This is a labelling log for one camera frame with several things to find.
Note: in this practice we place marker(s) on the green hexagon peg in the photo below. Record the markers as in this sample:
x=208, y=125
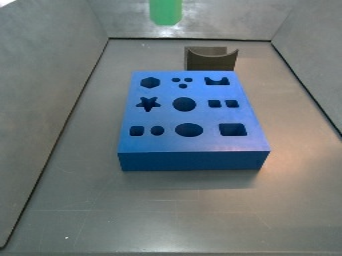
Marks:
x=166, y=12

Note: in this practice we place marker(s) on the blue shape sorter block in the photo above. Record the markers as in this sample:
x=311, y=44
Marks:
x=189, y=121

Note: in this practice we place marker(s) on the dark grey curved holder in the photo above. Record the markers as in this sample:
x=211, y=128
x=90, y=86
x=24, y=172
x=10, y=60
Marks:
x=209, y=58

